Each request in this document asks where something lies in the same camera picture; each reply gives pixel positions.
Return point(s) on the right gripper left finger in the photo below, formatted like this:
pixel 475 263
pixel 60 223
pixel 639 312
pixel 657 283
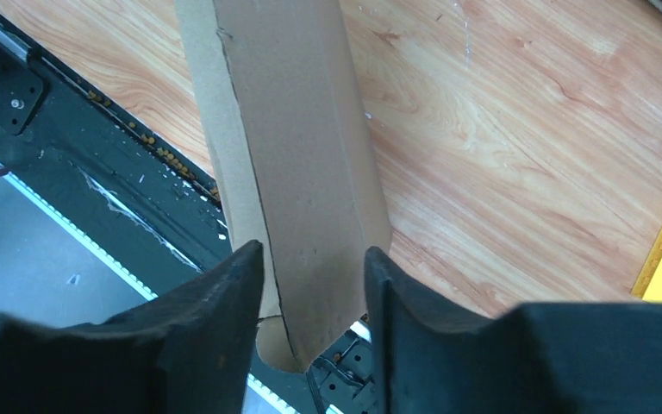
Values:
pixel 187 351

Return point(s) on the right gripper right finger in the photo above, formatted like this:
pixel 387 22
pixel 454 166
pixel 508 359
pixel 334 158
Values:
pixel 431 355

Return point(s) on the cardboard box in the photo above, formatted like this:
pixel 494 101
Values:
pixel 294 163

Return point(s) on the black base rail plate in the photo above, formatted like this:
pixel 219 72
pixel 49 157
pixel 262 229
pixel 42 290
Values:
pixel 103 170

